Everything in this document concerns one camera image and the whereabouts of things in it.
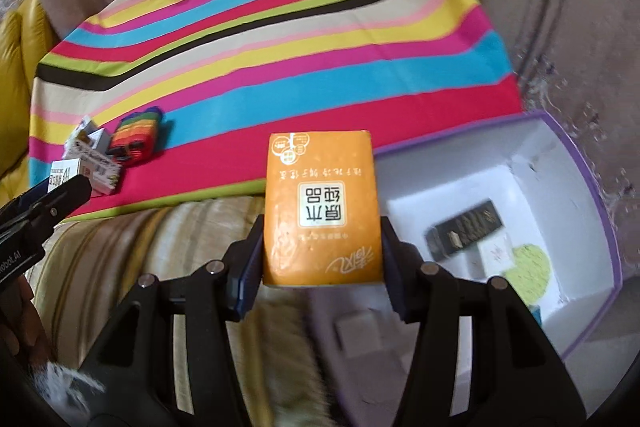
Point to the orange tissue pack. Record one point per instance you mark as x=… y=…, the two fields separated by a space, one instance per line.
x=322 y=223

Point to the yellow leather armchair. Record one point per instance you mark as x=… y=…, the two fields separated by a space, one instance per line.
x=26 y=37

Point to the white medicine box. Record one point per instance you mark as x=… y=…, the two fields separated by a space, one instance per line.
x=105 y=174

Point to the purple white storage box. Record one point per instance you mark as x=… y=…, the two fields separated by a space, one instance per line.
x=545 y=195

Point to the white cube box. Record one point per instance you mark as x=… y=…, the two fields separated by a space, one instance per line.
x=358 y=333

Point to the gold white small box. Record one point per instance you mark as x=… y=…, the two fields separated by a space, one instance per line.
x=100 y=140

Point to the white blue red box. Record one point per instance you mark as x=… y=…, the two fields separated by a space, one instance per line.
x=86 y=131

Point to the small white printed box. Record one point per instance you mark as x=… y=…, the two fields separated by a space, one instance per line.
x=496 y=253

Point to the small blue packet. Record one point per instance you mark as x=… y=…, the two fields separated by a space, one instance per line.
x=535 y=311

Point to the rainbow striped cloth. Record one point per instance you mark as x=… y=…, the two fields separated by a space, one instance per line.
x=227 y=74

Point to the person's left hand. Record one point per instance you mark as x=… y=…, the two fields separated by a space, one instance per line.
x=25 y=336

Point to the green round sponge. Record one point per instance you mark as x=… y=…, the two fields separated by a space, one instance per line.
x=530 y=274

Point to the black cosmetic box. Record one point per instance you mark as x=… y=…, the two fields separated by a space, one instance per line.
x=448 y=238

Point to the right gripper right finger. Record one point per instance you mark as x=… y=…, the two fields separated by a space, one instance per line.
x=517 y=377

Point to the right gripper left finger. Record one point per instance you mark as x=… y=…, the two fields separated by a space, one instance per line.
x=133 y=357

